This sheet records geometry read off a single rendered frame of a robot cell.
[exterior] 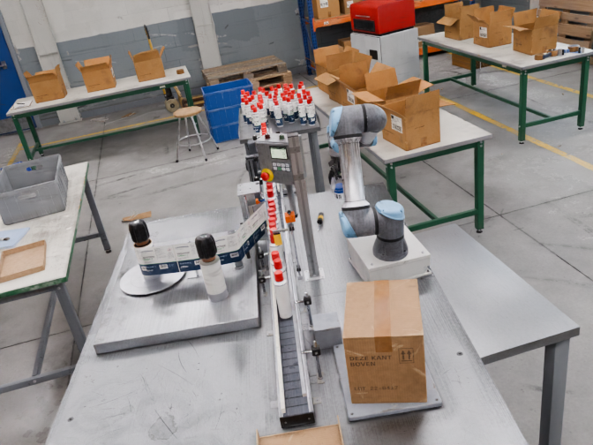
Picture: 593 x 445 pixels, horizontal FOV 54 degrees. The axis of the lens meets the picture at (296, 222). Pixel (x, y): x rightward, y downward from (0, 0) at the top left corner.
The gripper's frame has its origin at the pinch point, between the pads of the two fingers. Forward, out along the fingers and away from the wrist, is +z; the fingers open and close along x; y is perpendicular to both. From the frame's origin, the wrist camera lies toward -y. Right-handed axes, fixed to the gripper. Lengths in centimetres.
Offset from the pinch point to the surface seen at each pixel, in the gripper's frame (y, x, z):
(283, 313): 79, -51, 9
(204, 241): 54, -74, -17
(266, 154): 39, -41, -42
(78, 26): -709, -175, -40
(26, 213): -111, -179, 14
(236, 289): 48, -66, 12
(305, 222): 47, -31, -10
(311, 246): 47, -30, 2
